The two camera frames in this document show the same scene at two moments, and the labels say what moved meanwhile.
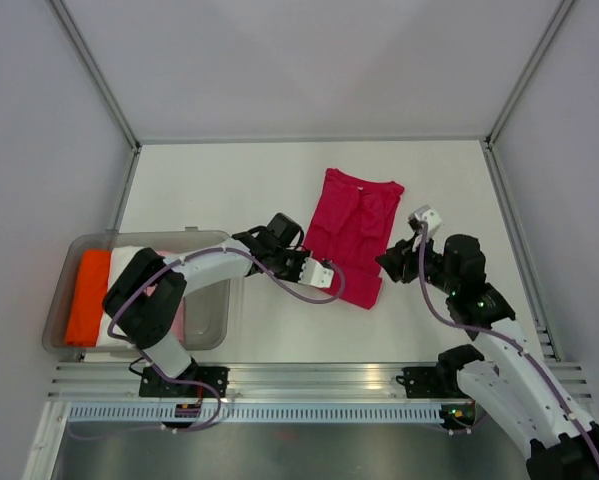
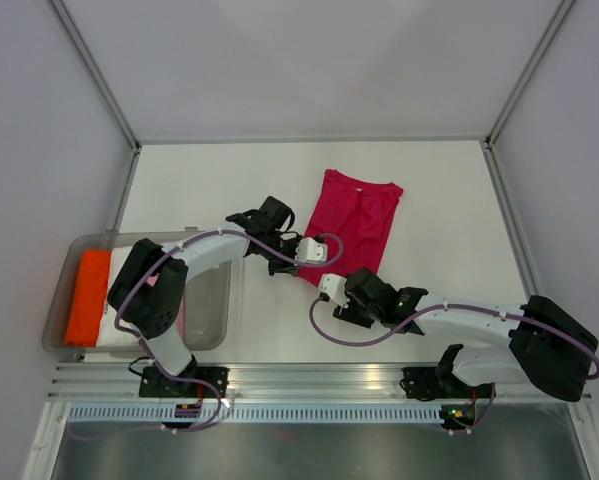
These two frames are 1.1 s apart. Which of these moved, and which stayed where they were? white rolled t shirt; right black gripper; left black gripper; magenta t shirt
Moved: right black gripper
Stayed: left black gripper; white rolled t shirt; magenta t shirt
